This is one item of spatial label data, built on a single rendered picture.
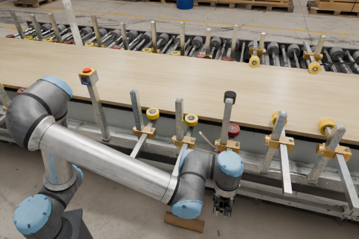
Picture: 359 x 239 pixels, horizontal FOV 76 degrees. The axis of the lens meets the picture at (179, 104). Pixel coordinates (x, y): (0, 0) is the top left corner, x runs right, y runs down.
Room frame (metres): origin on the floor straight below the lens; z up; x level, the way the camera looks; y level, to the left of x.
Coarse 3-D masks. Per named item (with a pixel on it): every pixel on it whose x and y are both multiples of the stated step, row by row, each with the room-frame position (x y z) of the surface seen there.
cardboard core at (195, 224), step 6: (168, 216) 0.87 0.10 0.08; (174, 216) 0.87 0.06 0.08; (168, 222) 0.84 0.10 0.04; (174, 222) 0.83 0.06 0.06; (180, 222) 0.83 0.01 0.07; (186, 222) 0.82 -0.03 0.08; (192, 222) 0.82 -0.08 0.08; (198, 222) 0.82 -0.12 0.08; (204, 222) 0.82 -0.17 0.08; (192, 228) 0.79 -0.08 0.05; (198, 228) 0.78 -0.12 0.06
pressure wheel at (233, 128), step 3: (231, 123) 1.00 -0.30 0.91; (231, 126) 0.97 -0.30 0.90; (234, 126) 0.97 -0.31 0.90; (237, 126) 0.97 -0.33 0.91; (231, 129) 0.95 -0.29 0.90; (234, 129) 0.95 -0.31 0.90; (237, 129) 0.95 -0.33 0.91; (228, 132) 0.93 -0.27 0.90; (231, 132) 0.92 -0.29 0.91; (234, 132) 0.92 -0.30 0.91; (237, 132) 0.93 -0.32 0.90; (228, 135) 0.93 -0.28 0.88; (231, 135) 0.92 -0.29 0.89; (234, 135) 0.92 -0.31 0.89; (237, 135) 0.93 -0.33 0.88
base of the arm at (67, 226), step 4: (64, 220) 0.57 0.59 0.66; (68, 220) 0.59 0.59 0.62; (64, 224) 0.55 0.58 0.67; (68, 224) 0.56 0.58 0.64; (64, 228) 0.53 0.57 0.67; (68, 228) 0.54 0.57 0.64; (72, 228) 0.56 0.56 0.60; (60, 232) 0.50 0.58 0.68; (64, 232) 0.51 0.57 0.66; (68, 232) 0.52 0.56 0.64; (72, 232) 0.54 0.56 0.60; (56, 236) 0.48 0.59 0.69; (60, 236) 0.49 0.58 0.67; (64, 236) 0.50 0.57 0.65; (68, 236) 0.51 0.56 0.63
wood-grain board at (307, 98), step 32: (0, 64) 1.83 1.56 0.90; (32, 64) 1.82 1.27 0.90; (64, 64) 1.80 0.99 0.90; (96, 64) 1.79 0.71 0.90; (128, 64) 1.78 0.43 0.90; (160, 64) 1.77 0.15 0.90; (192, 64) 1.75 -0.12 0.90; (224, 64) 1.74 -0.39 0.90; (128, 96) 1.31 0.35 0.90; (160, 96) 1.30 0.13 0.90; (192, 96) 1.29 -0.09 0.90; (256, 96) 1.27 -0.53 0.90; (288, 96) 1.26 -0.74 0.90; (320, 96) 1.26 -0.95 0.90; (352, 96) 1.25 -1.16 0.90; (256, 128) 0.99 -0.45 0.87; (288, 128) 0.95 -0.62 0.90; (352, 128) 0.94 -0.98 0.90
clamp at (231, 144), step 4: (216, 140) 0.90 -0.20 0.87; (228, 140) 0.90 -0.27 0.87; (216, 144) 0.88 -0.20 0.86; (220, 144) 0.87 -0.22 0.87; (228, 144) 0.87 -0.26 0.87; (232, 144) 0.87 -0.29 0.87; (220, 148) 0.86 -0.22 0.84; (224, 148) 0.86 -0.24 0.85; (232, 148) 0.85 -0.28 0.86; (236, 148) 0.84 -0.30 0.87; (236, 152) 0.84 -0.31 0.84
